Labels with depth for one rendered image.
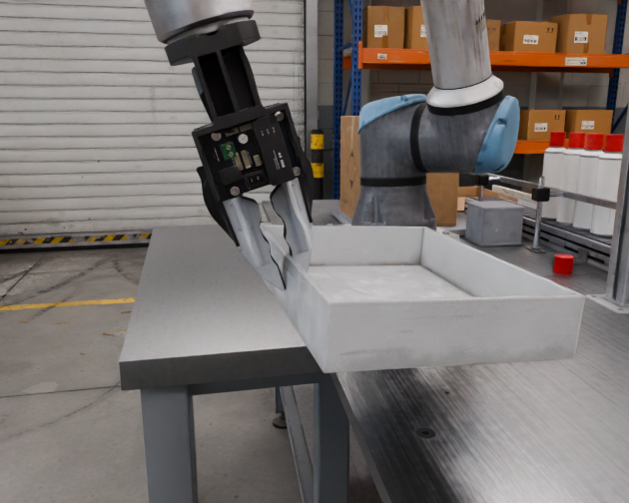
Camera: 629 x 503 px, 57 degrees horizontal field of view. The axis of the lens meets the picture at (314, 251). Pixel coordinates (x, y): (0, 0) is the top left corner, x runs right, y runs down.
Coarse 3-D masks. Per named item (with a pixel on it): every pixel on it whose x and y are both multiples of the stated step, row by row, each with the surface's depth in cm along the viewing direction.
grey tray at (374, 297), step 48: (336, 240) 66; (384, 240) 67; (432, 240) 66; (288, 288) 49; (336, 288) 57; (384, 288) 58; (432, 288) 60; (480, 288) 56; (528, 288) 49; (336, 336) 39; (384, 336) 40; (432, 336) 41; (480, 336) 42; (528, 336) 43; (576, 336) 44
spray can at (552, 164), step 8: (552, 136) 134; (560, 136) 134; (552, 144) 135; (560, 144) 134; (544, 152) 136; (552, 152) 134; (560, 152) 133; (544, 160) 136; (552, 160) 134; (560, 160) 134; (544, 168) 136; (552, 168) 135; (560, 168) 134; (544, 176) 137; (552, 176) 135; (560, 176) 135; (544, 184) 137; (552, 184) 135; (552, 200) 136; (544, 208) 138; (552, 208) 136; (544, 216) 138; (552, 216) 137
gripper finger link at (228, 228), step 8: (200, 168) 47; (200, 176) 47; (208, 184) 47; (216, 184) 47; (208, 192) 47; (224, 192) 47; (208, 200) 47; (224, 200) 48; (208, 208) 48; (216, 208) 48; (224, 208) 48; (216, 216) 48; (224, 216) 48; (224, 224) 49; (232, 232) 48
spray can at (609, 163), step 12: (612, 144) 115; (600, 156) 117; (612, 156) 115; (600, 168) 117; (612, 168) 115; (600, 180) 117; (612, 180) 116; (600, 192) 117; (612, 192) 116; (600, 216) 118; (612, 216) 117; (600, 228) 118; (612, 228) 118
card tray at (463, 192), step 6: (462, 192) 210; (468, 192) 210; (474, 192) 210; (486, 192) 203; (492, 192) 198; (462, 198) 207; (504, 198) 190; (510, 198) 186; (462, 204) 193; (462, 210) 181
